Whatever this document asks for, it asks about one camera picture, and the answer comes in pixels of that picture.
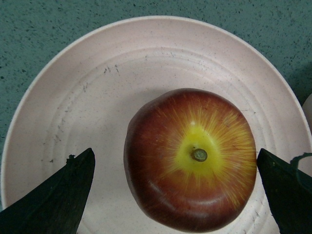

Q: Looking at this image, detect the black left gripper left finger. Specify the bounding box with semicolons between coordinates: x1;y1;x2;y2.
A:
0;148;95;234

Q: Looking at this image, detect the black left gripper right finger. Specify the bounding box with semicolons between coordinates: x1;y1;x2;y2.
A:
257;149;312;234

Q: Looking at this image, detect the red yellow apple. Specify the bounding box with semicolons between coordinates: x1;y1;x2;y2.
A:
123;88;256;233

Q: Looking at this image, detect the pink round plate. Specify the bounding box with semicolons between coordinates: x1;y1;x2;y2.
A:
1;16;312;234

